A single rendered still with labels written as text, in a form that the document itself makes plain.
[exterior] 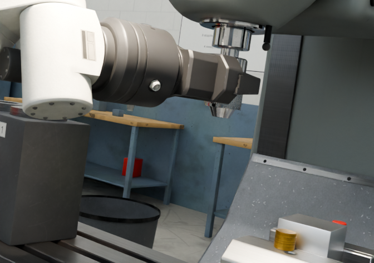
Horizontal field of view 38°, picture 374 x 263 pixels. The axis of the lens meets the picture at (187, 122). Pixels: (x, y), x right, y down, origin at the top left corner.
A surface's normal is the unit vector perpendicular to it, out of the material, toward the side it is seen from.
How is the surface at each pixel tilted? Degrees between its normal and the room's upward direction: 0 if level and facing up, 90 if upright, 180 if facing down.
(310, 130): 90
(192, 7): 148
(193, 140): 90
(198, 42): 90
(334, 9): 117
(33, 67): 80
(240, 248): 40
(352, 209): 63
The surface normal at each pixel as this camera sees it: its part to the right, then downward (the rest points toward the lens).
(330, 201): -0.47, -0.48
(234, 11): -0.10, 0.87
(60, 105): 0.11, 0.96
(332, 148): -0.60, -0.04
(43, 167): 0.73, 0.14
